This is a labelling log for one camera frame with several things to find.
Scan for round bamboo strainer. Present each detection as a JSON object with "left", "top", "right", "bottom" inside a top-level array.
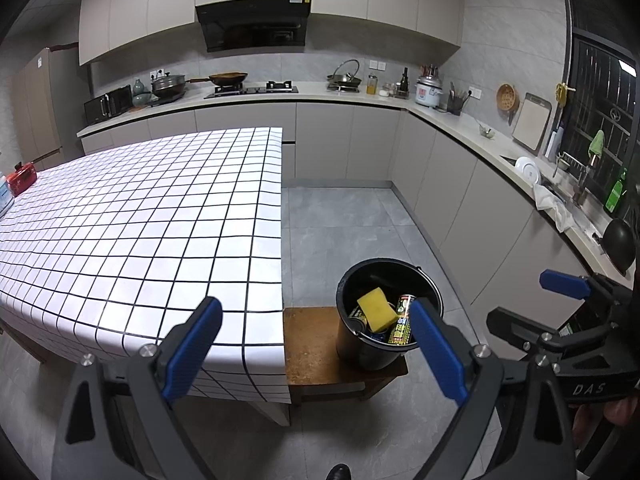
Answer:
[{"left": 496, "top": 84, "right": 521, "bottom": 111}]

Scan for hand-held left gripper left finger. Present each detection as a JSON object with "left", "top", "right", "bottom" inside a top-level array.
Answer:
[{"left": 52, "top": 296, "right": 223, "bottom": 480}]

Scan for yellow black can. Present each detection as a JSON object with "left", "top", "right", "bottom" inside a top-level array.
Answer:
[{"left": 387, "top": 295, "right": 416, "bottom": 346}]

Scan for white dish cloth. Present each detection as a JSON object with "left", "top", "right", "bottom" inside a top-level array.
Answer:
[{"left": 532, "top": 184, "right": 571, "bottom": 233}]

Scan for barred window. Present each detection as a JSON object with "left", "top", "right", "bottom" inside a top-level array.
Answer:
[{"left": 562, "top": 0, "right": 640, "bottom": 221}]

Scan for black gas stove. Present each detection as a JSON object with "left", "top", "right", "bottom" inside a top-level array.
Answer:
[{"left": 204, "top": 81, "right": 299, "bottom": 99}]

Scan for small red appliance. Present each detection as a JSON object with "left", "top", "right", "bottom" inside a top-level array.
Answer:
[{"left": 7, "top": 161, "right": 38, "bottom": 197}]

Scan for person's right hand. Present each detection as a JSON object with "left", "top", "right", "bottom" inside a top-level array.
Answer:
[{"left": 574, "top": 397, "right": 640, "bottom": 441}]

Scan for brown wok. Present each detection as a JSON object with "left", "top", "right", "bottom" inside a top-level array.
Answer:
[{"left": 187, "top": 71, "right": 249, "bottom": 87}]

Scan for white cutting board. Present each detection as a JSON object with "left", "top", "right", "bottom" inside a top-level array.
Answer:
[{"left": 511, "top": 92, "right": 552, "bottom": 157}]

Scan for black pan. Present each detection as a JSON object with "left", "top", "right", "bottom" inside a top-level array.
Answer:
[{"left": 600, "top": 218, "right": 635, "bottom": 276}]

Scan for black range hood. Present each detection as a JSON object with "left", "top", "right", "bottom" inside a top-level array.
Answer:
[{"left": 195, "top": 0, "right": 309, "bottom": 53}]

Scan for black microwave oven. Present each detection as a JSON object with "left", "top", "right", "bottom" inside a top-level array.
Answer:
[{"left": 83, "top": 85, "right": 133, "bottom": 126}]

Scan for black utensil holder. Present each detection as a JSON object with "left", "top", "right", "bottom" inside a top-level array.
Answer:
[{"left": 446, "top": 82, "right": 468, "bottom": 116}]

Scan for black bucket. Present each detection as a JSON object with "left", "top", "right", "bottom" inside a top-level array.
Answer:
[{"left": 336, "top": 258, "right": 444, "bottom": 372}]

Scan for black lidded pot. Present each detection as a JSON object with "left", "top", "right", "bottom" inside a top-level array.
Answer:
[{"left": 150, "top": 72, "right": 188, "bottom": 101}]

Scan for yellow green sponge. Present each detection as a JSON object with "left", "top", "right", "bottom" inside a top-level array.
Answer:
[{"left": 356, "top": 288, "right": 399, "bottom": 333}]

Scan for white blue container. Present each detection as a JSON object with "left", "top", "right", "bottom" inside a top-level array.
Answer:
[{"left": 0, "top": 172, "right": 15, "bottom": 218}]

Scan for white plate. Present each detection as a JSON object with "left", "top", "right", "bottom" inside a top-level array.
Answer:
[{"left": 515, "top": 156, "right": 542, "bottom": 186}]

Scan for wooden stool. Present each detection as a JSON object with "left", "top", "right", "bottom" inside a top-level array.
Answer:
[{"left": 282, "top": 306, "right": 409, "bottom": 406}]

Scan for grey kitchen counter cabinets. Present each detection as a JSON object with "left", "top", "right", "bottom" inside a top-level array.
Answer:
[{"left": 76, "top": 80, "right": 621, "bottom": 306}]

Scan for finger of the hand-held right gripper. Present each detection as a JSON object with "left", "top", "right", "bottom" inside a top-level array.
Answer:
[
  {"left": 486, "top": 307, "right": 576, "bottom": 356},
  {"left": 540, "top": 270, "right": 633, "bottom": 311}
]

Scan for beige refrigerator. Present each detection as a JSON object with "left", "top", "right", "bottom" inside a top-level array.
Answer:
[{"left": 10, "top": 47, "right": 86, "bottom": 161}]

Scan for white checked tablecloth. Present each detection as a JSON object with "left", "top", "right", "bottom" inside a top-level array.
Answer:
[{"left": 0, "top": 127, "right": 293, "bottom": 403}]

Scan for white rice cooker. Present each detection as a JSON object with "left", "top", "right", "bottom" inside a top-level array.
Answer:
[{"left": 415, "top": 76, "right": 443, "bottom": 109}]

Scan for green detergent bottle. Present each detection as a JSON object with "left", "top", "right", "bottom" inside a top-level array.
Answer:
[{"left": 605, "top": 169, "right": 628, "bottom": 213}]

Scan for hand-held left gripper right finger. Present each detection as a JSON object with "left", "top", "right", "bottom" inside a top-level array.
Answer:
[{"left": 407, "top": 297, "right": 581, "bottom": 480}]

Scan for metal sink rack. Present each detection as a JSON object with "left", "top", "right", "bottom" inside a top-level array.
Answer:
[{"left": 557, "top": 151, "right": 593, "bottom": 176}]

